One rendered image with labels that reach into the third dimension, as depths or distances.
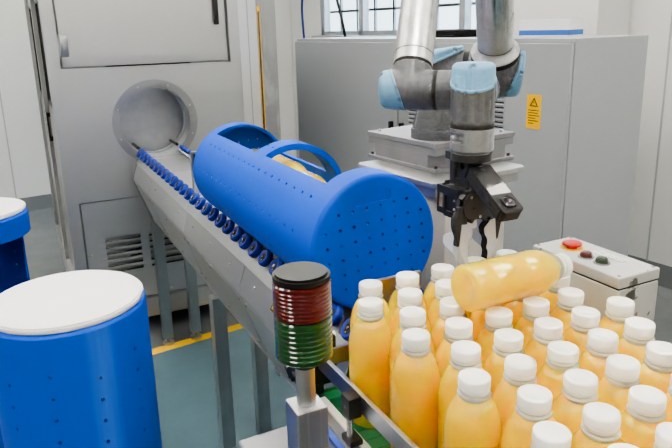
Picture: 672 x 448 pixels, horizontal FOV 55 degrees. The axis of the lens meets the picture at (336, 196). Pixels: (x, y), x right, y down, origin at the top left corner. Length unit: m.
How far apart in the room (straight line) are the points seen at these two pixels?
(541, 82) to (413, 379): 2.07
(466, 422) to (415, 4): 0.80
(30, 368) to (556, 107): 2.18
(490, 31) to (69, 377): 1.13
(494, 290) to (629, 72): 2.19
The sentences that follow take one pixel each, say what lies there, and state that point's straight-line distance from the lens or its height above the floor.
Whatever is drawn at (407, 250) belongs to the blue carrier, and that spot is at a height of 1.06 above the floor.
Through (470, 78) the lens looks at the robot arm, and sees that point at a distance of 1.10.
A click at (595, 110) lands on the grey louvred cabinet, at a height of 1.15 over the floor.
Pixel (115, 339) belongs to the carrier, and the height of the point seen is 0.99.
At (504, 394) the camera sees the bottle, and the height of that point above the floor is 1.06.
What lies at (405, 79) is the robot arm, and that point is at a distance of 1.22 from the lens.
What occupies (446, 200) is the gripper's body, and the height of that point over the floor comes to 1.20.
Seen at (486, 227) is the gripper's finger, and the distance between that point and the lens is 1.17.
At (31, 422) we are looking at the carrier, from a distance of 1.29.
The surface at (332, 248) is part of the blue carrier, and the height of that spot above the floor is 1.10.
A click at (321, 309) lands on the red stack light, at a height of 1.22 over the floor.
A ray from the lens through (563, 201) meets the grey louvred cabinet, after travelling 2.84.
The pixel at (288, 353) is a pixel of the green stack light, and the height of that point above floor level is 1.18.
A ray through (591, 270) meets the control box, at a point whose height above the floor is 1.09.
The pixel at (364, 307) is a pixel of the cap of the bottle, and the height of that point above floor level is 1.10.
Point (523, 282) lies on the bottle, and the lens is 1.00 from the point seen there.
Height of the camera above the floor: 1.51
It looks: 15 degrees down
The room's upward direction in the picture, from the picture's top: 1 degrees counter-clockwise
